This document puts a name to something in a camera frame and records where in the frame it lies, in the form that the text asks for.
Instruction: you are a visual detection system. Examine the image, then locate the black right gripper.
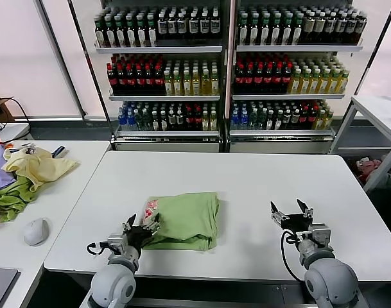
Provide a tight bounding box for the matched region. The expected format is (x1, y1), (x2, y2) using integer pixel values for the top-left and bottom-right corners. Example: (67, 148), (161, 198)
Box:
(270, 198), (314, 234)

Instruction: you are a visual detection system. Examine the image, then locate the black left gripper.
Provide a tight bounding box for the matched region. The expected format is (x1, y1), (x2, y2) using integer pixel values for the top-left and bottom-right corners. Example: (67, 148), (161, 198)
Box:
(122, 212), (161, 250)

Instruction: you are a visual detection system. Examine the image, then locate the light green polo shirt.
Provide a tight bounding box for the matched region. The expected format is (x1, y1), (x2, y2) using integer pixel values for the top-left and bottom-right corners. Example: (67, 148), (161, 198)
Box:
(140, 191), (221, 253)

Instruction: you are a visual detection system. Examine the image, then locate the pink clothes pile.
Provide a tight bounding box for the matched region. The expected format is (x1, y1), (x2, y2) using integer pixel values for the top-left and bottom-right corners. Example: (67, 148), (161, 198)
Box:
(355, 157), (384, 181)

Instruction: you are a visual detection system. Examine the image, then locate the grey ergonomic mouse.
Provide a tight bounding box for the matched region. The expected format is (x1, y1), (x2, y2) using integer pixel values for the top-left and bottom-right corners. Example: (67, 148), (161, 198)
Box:
(23, 217), (51, 247)

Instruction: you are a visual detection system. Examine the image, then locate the blue white striped cloth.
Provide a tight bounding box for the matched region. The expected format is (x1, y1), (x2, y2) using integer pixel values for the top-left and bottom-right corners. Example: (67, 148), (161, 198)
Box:
(49, 146), (69, 159)

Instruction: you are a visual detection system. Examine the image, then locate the pale yellow shirt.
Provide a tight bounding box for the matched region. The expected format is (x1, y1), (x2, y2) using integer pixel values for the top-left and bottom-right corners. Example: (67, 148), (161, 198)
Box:
(1, 146), (81, 193)

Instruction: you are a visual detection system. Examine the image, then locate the yellow drink bottle green cap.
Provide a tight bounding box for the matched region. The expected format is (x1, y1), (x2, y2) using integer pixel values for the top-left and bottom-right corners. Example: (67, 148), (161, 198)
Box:
(163, 68), (173, 96)
(292, 67), (302, 95)
(202, 68), (212, 96)
(182, 68), (193, 96)
(211, 68), (221, 96)
(192, 68), (202, 96)
(339, 67), (350, 95)
(329, 67), (340, 95)
(301, 67), (311, 95)
(311, 67), (321, 95)
(320, 67), (331, 95)
(173, 68), (183, 96)

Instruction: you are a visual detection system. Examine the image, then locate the crumpled lime green garment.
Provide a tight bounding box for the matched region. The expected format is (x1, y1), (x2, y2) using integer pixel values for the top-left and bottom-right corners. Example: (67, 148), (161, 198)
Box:
(0, 175), (39, 223)

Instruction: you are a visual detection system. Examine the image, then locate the grey laptop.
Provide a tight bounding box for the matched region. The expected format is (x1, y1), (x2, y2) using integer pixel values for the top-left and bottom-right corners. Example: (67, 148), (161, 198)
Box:
(0, 267), (21, 308)

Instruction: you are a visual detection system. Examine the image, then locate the beverage display shelf unit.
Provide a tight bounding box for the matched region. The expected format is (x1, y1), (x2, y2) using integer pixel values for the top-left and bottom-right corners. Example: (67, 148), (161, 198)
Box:
(92, 0), (230, 154)
(229, 0), (369, 155)

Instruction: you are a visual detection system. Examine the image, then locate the cardboard box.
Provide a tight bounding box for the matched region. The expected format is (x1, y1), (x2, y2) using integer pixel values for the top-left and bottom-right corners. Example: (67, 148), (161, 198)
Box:
(0, 90), (15, 124)

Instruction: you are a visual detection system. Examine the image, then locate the green cap white label bottle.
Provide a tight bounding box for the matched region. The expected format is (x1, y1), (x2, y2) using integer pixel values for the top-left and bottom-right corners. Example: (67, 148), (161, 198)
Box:
(105, 19), (117, 48)
(239, 17), (250, 46)
(137, 19), (148, 48)
(96, 19), (107, 48)
(147, 19), (158, 48)
(250, 17), (261, 46)
(271, 17), (282, 46)
(116, 19), (127, 48)
(282, 17), (293, 46)
(126, 19), (137, 48)
(292, 17), (303, 46)
(260, 17), (271, 46)

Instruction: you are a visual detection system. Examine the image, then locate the dark bottle beige label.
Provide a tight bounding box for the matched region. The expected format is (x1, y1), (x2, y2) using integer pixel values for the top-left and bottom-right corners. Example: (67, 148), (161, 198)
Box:
(314, 10), (326, 44)
(347, 10), (358, 44)
(325, 10), (336, 44)
(336, 10), (347, 44)
(357, 10), (369, 44)
(303, 10), (315, 44)

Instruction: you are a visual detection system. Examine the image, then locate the dark bottle white label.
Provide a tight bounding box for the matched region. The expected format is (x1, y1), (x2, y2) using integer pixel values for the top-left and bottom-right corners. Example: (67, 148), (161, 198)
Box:
(158, 11), (169, 46)
(189, 11), (200, 46)
(168, 11), (178, 46)
(200, 11), (211, 46)
(210, 11), (222, 46)
(177, 11), (188, 46)

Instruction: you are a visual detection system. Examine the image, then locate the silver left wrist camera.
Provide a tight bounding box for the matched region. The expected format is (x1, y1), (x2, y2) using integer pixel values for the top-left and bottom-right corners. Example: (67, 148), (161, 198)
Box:
(107, 235), (127, 254)

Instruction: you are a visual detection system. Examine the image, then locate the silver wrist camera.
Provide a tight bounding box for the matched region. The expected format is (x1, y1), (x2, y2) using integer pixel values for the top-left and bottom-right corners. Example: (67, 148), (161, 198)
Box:
(107, 235), (127, 254)
(310, 224), (332, 250)

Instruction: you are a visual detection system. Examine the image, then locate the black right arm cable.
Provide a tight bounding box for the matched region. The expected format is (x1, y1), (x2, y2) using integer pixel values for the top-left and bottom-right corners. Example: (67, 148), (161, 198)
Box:
(280, 230), (307, 285)

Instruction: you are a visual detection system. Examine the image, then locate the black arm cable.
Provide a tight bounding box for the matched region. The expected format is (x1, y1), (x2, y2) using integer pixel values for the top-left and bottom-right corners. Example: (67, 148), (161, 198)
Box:
(280, 230), (307, 285)
(87, 242), (111, 256)

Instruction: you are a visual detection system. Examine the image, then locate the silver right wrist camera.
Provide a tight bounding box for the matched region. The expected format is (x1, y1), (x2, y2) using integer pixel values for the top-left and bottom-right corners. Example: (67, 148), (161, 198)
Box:
(310, 224), (332, 250)

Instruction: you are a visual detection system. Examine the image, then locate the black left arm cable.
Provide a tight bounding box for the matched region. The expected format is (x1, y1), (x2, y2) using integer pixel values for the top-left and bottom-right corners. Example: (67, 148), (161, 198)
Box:
(87, 242), (111, 256)

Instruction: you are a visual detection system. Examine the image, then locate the white metal-frame side table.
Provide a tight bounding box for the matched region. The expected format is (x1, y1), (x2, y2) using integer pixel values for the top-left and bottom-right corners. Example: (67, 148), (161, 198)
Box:
(329, 95), (391, 193)

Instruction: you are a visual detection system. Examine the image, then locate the black desk cable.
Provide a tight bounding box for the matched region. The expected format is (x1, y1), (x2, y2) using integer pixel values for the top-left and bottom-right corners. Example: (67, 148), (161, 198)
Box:
(7, 96), (31, 142)

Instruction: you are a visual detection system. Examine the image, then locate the black slanted frame pole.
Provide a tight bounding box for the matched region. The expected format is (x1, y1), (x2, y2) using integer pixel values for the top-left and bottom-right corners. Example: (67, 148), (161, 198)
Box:
(37, 0), (89, 122)
(351, 0), (391, 109)
(67, 0), (116, 152)

